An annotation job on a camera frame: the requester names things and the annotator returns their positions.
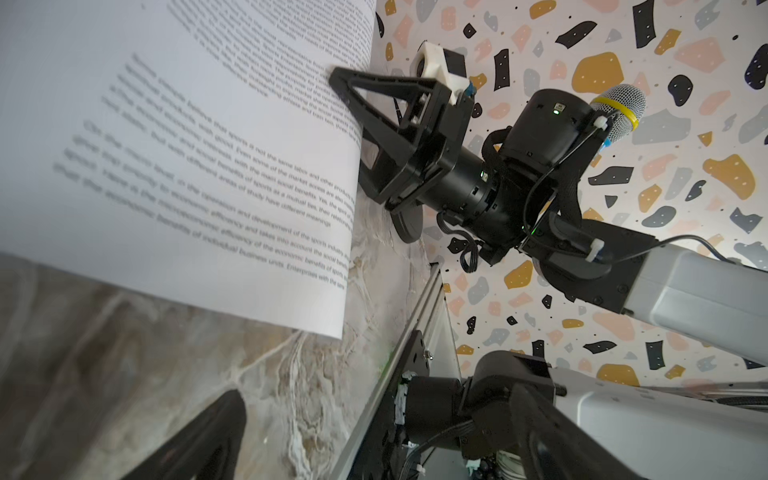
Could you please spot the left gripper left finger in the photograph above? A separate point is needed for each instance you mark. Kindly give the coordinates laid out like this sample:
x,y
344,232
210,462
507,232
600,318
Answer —
x,y
206,448

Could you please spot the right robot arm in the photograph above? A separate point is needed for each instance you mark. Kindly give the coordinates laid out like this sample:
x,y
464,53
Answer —
x,y
657,434

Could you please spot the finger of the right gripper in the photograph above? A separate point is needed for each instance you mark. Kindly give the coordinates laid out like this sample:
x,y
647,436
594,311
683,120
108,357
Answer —
x,y
394,179
396,113

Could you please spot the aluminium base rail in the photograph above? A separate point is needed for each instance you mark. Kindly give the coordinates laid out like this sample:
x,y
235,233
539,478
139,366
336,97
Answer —
x,y
378,447

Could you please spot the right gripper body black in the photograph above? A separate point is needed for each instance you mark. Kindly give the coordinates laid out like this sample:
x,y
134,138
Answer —
x,y
520,191

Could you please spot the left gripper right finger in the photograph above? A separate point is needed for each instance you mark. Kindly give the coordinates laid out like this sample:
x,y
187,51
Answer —
x,y
551,446

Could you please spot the white text sheet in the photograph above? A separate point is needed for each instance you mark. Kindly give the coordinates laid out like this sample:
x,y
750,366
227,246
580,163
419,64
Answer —
x,y
192,150

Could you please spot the blue toy microphone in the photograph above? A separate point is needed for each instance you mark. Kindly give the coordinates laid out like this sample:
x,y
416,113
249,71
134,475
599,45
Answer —
x,y
624,106

